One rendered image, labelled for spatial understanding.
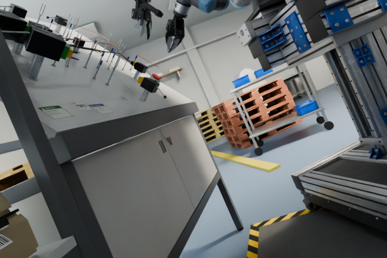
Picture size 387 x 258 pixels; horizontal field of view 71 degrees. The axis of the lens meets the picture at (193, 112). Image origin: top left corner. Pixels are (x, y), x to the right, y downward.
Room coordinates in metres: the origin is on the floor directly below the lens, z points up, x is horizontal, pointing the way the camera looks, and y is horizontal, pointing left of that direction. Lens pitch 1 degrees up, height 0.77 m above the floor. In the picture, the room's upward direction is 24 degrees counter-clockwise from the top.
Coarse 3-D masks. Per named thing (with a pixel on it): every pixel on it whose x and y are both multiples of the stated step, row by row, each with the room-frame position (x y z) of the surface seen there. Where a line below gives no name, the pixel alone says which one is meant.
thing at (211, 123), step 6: (210, 108) 7.32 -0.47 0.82; (198, 114) 7.60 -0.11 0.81; (204, 114) 7.62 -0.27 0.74; (210, 114) 7.32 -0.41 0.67; (204, 120) 7.61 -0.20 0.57; (210, 120) 7.30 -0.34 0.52; (216, 120) 7.71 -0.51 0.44; (204, 126) 7.32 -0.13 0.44; (210, 126) 7.65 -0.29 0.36; (216, 126) 7.34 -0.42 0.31; (204, 132) 7.28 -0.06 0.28; (210, 132) 7.94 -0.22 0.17; (216, 132) 7.30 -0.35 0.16; (222, 132) 8.00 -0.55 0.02; (210, 138) 7.92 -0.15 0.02; (216, 138) 7.28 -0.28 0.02
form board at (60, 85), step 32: (64, 64) 1.09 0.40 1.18; (96, 64) 1.34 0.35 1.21; (128, 64) 1.77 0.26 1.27; (0, 96) 0.64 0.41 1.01; (32, 96) 0.70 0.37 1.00; (64, 96) 0.81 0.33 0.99; (96, 96) 0.94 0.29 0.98; (128, 96) 1.13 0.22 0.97; (160, 96) 1.41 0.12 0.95; (64, 128) 0.64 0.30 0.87
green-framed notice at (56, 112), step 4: (40, 108) 0.67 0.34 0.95; (44, 108) 0.68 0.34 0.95; (48, 108) 0.69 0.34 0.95; (52, 108) 0.70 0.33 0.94; (56, 108) 0.71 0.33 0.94; (60, 108) 0.72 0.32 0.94; (44, 112) 0.66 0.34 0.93; (48, 112) 0.67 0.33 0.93; (52, 112) 0.68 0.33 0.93; (56, 112) 0.69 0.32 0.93; (60, 112) 0.70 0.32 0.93; (64, 112) 0.71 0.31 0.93; (68, 112) 0.72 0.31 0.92; (52, 116) 0.66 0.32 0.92; (56, 116) 0.67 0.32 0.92; (60, 116) 0.68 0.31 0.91; (64, 116) 0.69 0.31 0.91; (68, 116) 0.70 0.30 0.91; (72, 116) 0.71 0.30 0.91
